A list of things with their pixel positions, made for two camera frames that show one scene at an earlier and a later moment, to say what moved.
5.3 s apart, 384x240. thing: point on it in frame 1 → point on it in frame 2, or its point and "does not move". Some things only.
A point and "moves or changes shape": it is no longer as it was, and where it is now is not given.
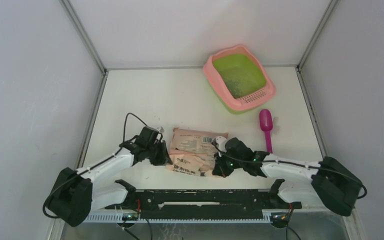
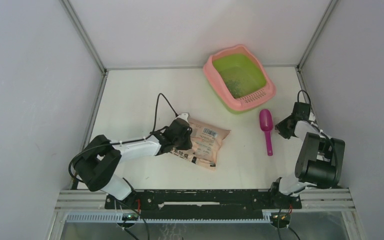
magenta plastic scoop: [266, 123] does not move
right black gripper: [220, 169] → [281, 126]
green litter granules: [241, 84] does not move
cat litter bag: [192, 152] moves or changes shape
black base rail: [203, 203] does not move
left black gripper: [164, 158] → [188, 144]
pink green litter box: [237, 81] does not move
